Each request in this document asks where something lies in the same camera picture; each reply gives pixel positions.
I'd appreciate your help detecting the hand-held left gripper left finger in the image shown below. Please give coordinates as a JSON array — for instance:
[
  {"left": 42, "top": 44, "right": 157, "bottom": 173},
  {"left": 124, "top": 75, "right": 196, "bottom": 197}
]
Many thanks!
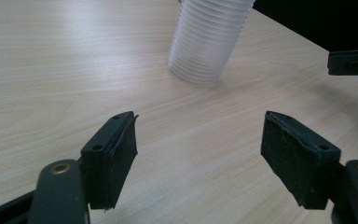
[{"left": 79, "top": 110, "right": 140, "bottom": 212}]

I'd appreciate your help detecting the stack of clear plastic cups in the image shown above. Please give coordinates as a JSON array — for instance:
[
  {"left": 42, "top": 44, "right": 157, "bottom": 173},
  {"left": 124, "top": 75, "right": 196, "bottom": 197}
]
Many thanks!
[{"left": 167, "top": 0, "right": 256, "bottom": 88}]

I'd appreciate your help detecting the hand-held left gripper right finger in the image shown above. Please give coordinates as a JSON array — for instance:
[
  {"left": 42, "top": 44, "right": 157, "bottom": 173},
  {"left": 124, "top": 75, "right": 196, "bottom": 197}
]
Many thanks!
[{"left": 259, "top": 110, "right": 343, "bottom": 211}]

